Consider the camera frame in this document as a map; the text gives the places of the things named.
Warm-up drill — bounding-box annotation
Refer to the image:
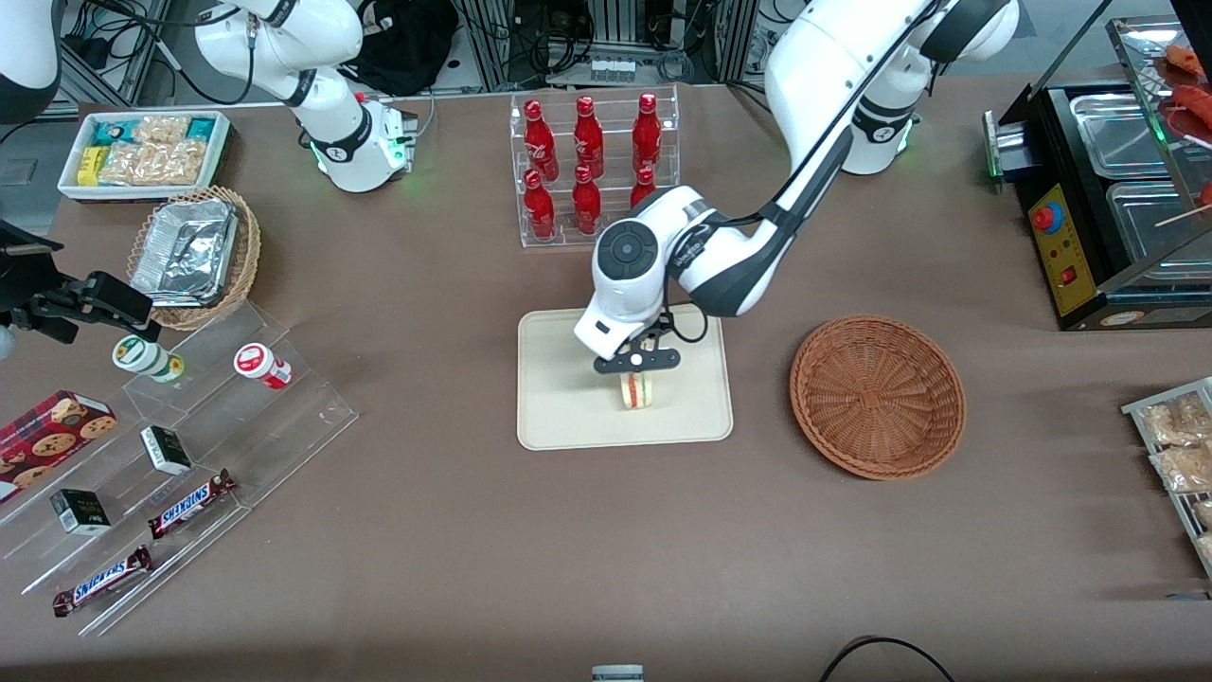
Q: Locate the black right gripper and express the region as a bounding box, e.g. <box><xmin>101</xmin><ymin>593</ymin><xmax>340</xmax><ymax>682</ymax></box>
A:
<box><xmin>0</xmin><ymin>221</ymin><xmax>158</xmax><ymax>345</ymax></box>

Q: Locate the beige rectangular tray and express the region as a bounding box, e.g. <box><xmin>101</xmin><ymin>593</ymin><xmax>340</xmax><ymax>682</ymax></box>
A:
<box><xmin>516</xmin><ymin>301</ymin><xmax>735</xmax><ymax>452</ymax></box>

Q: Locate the aluminium foil tray stack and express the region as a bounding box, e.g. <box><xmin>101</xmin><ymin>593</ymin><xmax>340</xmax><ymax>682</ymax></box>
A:
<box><xmin>130</xmin><ymin>198</ymin><xmax>240</xmax><ymax>308</ymax></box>

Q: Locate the light tan wicker basket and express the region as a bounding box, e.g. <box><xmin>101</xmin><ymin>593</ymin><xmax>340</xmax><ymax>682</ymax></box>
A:
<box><xmin>126</xmin><ymin>186</ymin><xmax>262</xmax><ymax>332</ymax></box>

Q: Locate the brown round wicker basket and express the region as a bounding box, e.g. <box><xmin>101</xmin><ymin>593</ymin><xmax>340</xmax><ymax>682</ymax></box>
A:
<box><xmin>789</xmin><ymin>314</ymin><xmax>968</xmax><ymax>481</ymax></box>

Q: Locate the tray of packaged snacks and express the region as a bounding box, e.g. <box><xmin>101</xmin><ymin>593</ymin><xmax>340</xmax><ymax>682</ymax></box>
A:
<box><xmin>1121</xmin><ymin>376</ymin><xmax>1212</xmax><ymax>581</ymax></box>

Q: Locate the green lid sunflower cup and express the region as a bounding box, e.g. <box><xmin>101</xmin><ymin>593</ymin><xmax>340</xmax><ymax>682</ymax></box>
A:
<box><xmin>112</xmin><ymin>334</ymin><xmax>186</xmax><ymax>385</ymax></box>

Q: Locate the red tartan cookie box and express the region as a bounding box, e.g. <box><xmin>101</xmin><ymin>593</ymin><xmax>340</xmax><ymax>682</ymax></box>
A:
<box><xmin>0</xmin><ymin>389</ymin><xmax>118</xmax><ymax>504</ymax></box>

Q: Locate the white rectangular snack bin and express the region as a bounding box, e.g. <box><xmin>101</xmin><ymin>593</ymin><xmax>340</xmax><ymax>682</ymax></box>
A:
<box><xmin>57</xmin><ymin>110</ymin><xmax>233</xmax><ymax>205</ymax></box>

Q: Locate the clear acrylic bottle rack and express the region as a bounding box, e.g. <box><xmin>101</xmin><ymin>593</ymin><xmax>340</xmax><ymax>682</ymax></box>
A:
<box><xmin>509</xmin><ymin>85</ymin><xmax>681</xmax><ymax>249</ymax></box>

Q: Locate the small black carton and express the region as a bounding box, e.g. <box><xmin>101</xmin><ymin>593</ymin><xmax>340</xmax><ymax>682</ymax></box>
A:
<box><xmin>140</xmin><ymin>425</ymin><xmax>194</xmax><ymax>476</ymax></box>
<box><xmin>49</xmin><ymin>488</ymin><xmax>113</xmax><ymax>537</ymax></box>

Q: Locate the clear bag of crackers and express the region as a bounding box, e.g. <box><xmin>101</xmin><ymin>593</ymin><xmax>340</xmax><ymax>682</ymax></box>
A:
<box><xmin>133</xmin><ymin>115</ymin><xmax>191</xmax><ymax>148</ymax></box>
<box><xmin>98</xmin><ymin>142</ymin><xmax>206</xmax><ymax>187</ymax></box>

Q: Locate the red lid white cup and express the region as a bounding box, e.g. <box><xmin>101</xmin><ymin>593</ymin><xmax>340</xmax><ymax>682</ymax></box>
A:
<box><xmin>234</xmin><ymin>343</ymin><xmax>294</xmax><ymax>390</ymax></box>

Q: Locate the brown Snickers bar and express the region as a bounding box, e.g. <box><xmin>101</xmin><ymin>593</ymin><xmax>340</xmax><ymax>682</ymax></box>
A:
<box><xmin>148</xmin><ymin>469</ymin><xmax>238</xmax><ymax>541</ymax></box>
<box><xmin>52</xmin><ymin>545</ymin><xmax>153</xmax><ymax>619</ymax></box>

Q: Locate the clear acrylic stepped stand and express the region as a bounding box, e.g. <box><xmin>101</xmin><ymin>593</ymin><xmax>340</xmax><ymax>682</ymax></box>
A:
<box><xmin>0</xmin><ymin>301</ymin><xmax>361</xmax><ymax>637</ymax></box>

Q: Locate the black bag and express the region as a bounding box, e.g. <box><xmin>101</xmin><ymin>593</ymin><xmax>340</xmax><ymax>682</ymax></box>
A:
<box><xmin>343</xmin><ymin>0</ymin><xmax>457</xmax><ymax>98</ymax></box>

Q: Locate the black food warmer machine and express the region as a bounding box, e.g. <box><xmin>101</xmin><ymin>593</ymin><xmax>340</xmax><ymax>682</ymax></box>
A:
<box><xmin>982</xmin><ymin>14</ymin><xmax>1212</xmax><ymax>332</ymax></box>

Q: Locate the steel warmer pan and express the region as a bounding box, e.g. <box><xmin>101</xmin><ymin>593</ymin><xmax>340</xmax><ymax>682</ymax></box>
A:
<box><xmin>1106</xmin><ymin>180</ymin><xmax>1212</xmax><ymax>264</ymax></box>
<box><xmin>1070</xmin><ymin>93</ymin><xmax>1170</xmax><ymax>179</ymax></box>

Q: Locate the orange red sausage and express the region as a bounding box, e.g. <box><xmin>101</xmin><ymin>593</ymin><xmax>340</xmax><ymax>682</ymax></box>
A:
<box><xmin>1172</xmin><ymin>83</ymin><xmax>1212</xmax><ymax>135</ymax></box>
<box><xmin>1163</xmin><ymin>44</ymin><xmax>1209</xmax><ymax>80</ymax></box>

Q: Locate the black floor cable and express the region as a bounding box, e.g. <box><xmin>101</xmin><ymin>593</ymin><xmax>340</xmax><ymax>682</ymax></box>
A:
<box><xmin>819</xmin><ymin>636</ymin><xmax>957</xmax><ymax>682</ymax></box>

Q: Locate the aluminium profile frame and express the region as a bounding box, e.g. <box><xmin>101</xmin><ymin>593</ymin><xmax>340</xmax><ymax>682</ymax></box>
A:
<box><xmin>454</xmin><ymin>0</ymin><xmax>760</xmax><ymax>92</ymax></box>

